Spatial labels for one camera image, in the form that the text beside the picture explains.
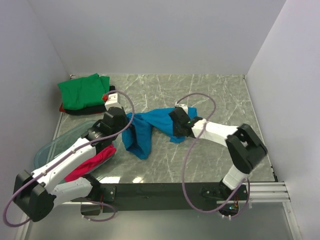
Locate blue t-shirt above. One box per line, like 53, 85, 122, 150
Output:
121, 107, 186, 160

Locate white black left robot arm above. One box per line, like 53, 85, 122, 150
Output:
13, 107, 128, 222

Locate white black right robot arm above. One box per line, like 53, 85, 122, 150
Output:
169, 107, 268, 200

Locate black folded t-shirt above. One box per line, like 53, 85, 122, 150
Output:
59, 84, 116, 116

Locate green folded t-shirt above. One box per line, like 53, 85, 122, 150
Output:
57, 73, 110, 111

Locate clear plastic bin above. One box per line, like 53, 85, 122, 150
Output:
33, 120, 118, 171

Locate crimson crumpled t-shirt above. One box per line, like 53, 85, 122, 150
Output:
64, 144, 117, 182

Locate red folded t-shirt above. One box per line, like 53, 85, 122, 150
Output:
59, 104, 66, 113

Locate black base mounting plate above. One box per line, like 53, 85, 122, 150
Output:
87, 182, 232, 211

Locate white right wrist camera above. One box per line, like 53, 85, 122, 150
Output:
174, 102, 189, 114

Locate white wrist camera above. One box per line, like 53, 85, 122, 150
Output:
102, 93, 122, 111
174, 102, 189, 114

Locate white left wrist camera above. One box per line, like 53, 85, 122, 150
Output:
102, 93, 122, 111

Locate aluminium frame rail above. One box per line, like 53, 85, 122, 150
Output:
59, 181, 291, 205

